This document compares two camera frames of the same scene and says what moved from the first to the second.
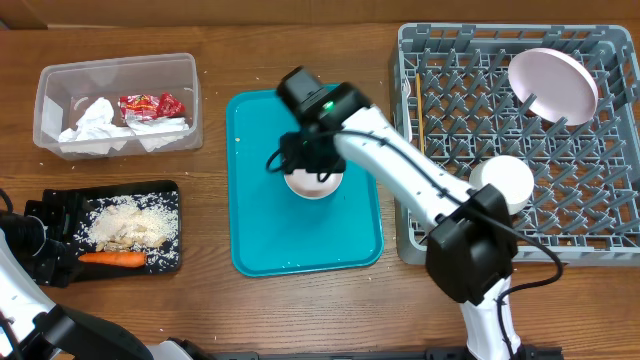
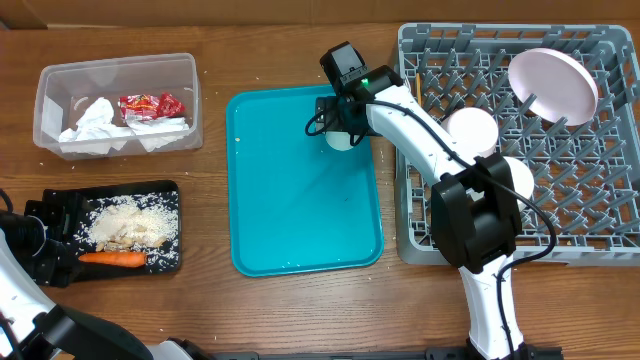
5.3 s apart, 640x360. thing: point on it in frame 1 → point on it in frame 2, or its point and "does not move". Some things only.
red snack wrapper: [139, 107] does not move
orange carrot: [122, 259] does not move
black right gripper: [300, 157] → [339, 116]
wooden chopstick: [421, 110] does not move
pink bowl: [308, 185] → [475, 129]
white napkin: [97, 133] does not move
